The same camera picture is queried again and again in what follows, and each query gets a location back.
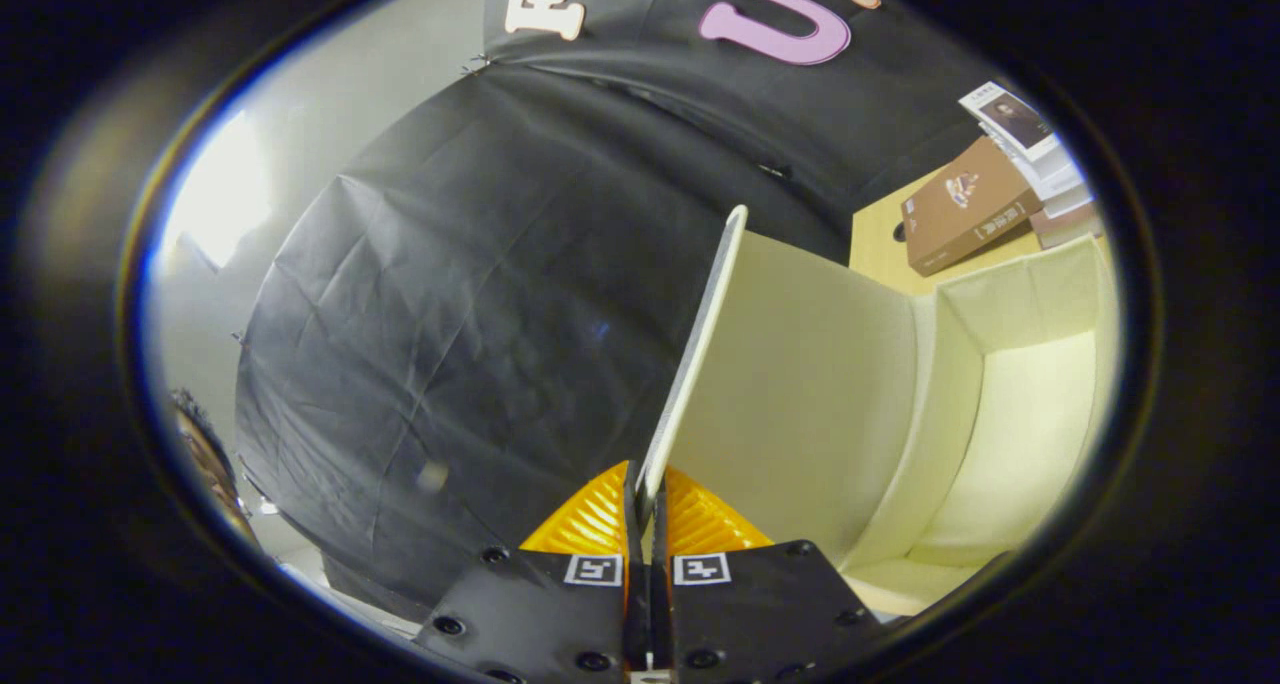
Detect beige storage box lid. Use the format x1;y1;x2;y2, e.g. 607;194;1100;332
636;204;921;577

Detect brown cover book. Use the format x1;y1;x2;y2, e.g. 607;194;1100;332
900;136;1043;278

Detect pale pink book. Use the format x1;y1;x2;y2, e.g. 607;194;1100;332
1030;199;1106;250

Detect white portrait cover book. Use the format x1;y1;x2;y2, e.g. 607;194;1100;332
958;81;1061;165

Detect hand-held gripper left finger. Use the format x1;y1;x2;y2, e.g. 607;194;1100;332
412;461;641;684

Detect beige fabric storage box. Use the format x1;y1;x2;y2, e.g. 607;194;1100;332
840;234;1119;620

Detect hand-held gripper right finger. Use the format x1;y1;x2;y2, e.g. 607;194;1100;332
650;464;886;684

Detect black backdrop cloth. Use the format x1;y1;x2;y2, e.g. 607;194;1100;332
235;0;1001;615

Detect plain white book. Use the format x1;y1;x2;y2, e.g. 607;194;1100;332
1010;144;1091;205

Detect ceiling light panel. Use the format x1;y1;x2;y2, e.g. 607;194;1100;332
160;112;273;270

